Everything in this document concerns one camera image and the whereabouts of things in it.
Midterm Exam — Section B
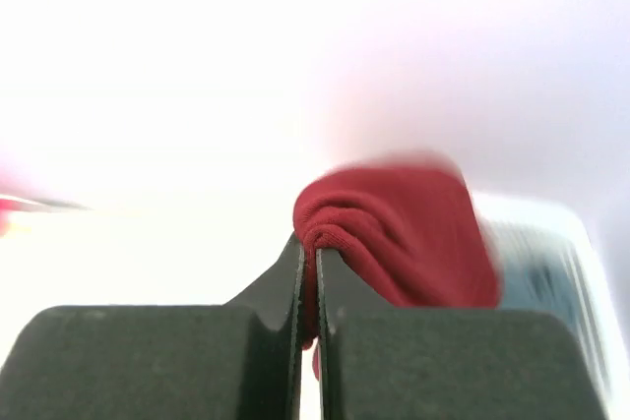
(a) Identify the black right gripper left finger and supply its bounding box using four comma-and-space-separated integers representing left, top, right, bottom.
1, 237, 304, 420

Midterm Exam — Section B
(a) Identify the dark red t-shirt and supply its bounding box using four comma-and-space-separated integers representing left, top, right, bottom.
293, 159, 502, 377

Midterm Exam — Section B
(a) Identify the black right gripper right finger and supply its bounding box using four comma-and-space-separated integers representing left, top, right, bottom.
316, 249, 606, 420

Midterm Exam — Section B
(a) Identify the white plastic basket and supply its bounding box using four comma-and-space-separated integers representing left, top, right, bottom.
473, 192, 627, 419

